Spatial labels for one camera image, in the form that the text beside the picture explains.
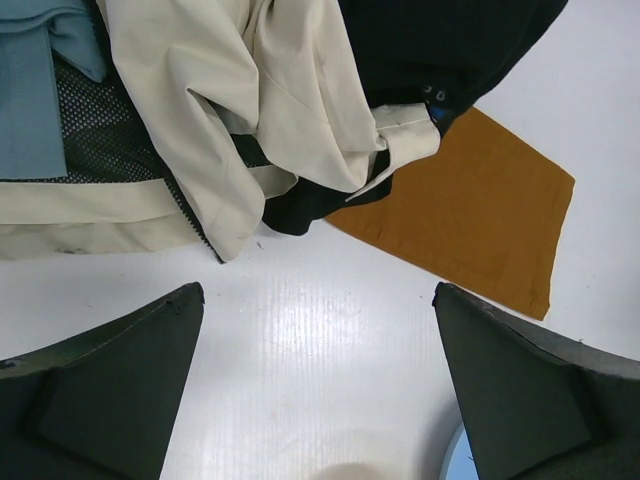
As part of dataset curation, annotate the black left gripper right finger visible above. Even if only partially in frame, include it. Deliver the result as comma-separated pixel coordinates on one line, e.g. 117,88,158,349
433,283,639,479

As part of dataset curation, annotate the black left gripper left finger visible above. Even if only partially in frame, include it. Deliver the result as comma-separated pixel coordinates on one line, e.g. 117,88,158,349
1,282,205,479

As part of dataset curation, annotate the brown cloth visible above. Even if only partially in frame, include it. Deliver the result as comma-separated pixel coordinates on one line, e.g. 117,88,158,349
327,108,575,320

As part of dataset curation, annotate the beige zip jacket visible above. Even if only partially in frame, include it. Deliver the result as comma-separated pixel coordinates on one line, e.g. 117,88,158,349
0,0,442,264

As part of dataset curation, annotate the black cloth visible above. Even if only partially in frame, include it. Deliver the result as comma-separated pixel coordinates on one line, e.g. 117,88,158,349
244,1,565,236

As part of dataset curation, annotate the blue-grey cloth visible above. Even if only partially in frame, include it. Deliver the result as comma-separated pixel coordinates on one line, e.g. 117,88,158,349
1,1,107,180

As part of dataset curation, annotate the light blue plate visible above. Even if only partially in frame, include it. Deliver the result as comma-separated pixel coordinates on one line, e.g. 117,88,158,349
439,424,478,480

